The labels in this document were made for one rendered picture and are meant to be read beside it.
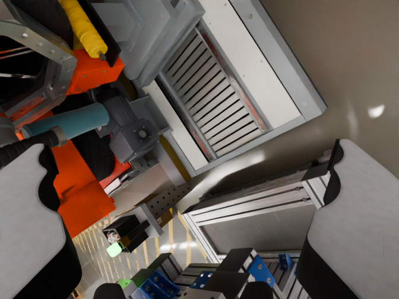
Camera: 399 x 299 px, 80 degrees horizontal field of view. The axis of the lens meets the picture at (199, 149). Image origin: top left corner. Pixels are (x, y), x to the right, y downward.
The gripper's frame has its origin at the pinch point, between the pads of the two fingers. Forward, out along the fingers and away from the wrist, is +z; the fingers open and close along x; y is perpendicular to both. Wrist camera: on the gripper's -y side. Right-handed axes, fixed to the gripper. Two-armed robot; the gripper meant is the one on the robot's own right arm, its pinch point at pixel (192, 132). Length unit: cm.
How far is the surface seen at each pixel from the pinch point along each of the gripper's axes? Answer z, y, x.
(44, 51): 50, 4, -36
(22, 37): 44, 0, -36
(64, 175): 72, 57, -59
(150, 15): 92, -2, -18
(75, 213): 61, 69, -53
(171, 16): 87, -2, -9
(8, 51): 58, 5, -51
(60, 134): 33.3, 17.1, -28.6
